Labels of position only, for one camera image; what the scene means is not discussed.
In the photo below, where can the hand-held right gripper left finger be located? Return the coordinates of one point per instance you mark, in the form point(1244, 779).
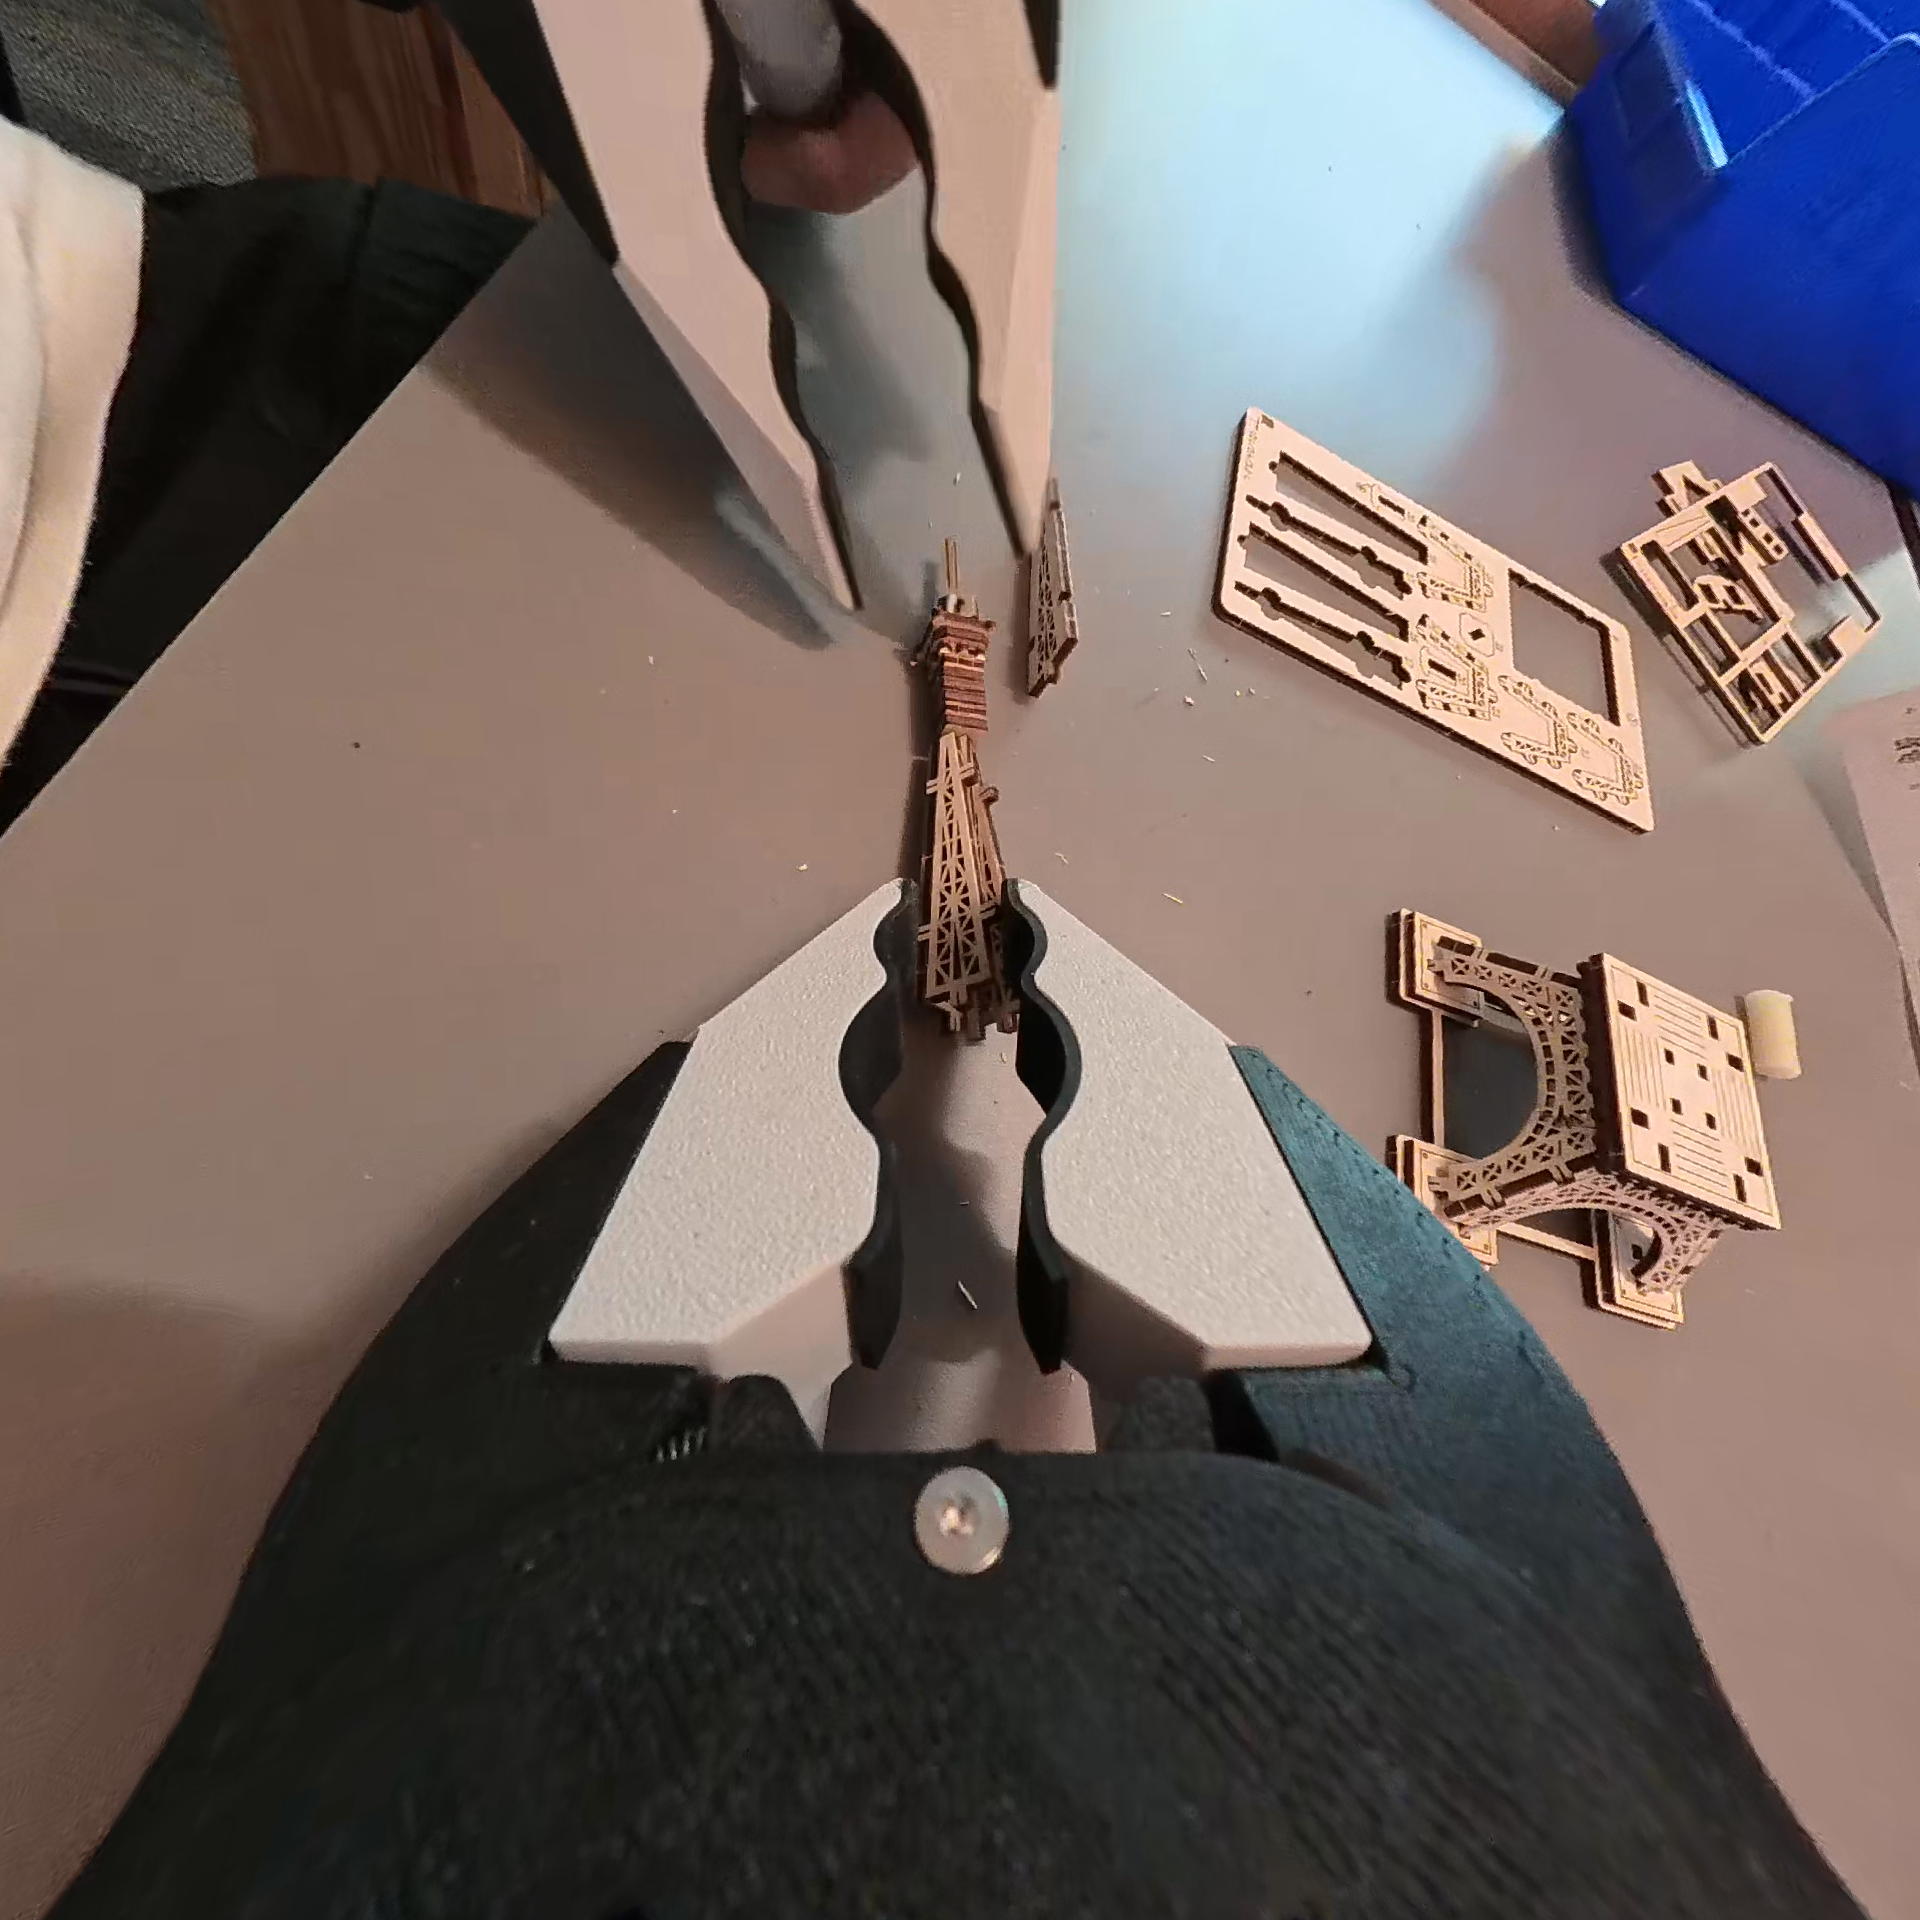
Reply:
point(720, 1200)

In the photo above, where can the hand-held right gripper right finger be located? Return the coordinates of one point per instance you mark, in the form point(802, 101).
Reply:
point(1186, 1200)

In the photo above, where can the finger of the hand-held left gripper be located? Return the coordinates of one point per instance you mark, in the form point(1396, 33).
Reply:
point(659, 179)
point(989, 179)

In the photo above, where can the wooden tower spire model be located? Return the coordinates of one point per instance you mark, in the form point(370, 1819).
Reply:
point(962, 841)

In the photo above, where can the wooden lattice piece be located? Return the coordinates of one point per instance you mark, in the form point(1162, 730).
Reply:
point(1054, 602)

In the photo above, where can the person's left hand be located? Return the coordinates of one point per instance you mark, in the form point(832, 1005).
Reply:
point(824, 159)

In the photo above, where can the brown wooden furniture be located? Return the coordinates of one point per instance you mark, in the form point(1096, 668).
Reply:
point(361, 91)

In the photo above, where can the person's black clothing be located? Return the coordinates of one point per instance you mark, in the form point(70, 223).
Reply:
point(271, 420)

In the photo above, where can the wooden tower base model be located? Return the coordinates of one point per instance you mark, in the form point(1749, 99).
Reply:
point(1628, 1082)

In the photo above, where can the person's white clothing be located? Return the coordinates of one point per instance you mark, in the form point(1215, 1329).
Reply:
point(61, 420)

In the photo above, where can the large wooden puzzle sheet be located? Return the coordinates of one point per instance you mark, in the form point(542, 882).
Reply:
point(1515, 736)

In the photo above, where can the small pale wax block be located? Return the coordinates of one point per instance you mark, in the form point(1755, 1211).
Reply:
point(1775, 1032)

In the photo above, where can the blue plastic bin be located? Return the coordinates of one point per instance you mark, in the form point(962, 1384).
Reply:
point(1772, 226)

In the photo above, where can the white paper sheet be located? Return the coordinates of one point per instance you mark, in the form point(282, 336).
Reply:
point(1885, 841)

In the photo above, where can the small wooden puzzle frame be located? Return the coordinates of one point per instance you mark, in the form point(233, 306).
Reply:
point(1642, 563)

